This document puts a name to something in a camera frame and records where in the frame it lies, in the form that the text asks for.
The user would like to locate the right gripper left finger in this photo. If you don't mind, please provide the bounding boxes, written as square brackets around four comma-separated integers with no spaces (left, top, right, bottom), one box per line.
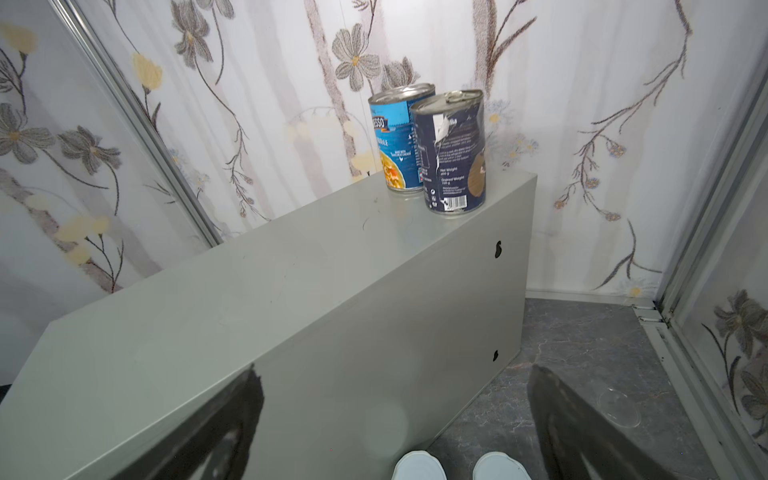
[114,368,264,479]

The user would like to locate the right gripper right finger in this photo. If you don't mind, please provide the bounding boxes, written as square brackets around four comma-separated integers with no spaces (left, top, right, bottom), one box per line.
[527,364,674,480]

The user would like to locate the dark navy food can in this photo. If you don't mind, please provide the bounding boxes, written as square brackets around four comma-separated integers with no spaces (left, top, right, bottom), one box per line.
[410,89,486,215]

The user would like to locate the blue soup can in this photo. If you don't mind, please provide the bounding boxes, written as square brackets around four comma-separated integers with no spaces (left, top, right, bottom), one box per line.
[368,83,436,193]

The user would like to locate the light teal can white lid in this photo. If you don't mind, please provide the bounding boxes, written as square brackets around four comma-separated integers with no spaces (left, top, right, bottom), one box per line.
[472,452,531,480]

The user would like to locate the grey metal cabinet box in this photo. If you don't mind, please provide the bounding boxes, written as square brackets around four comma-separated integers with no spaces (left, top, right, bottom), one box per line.
[1,170,537,479]

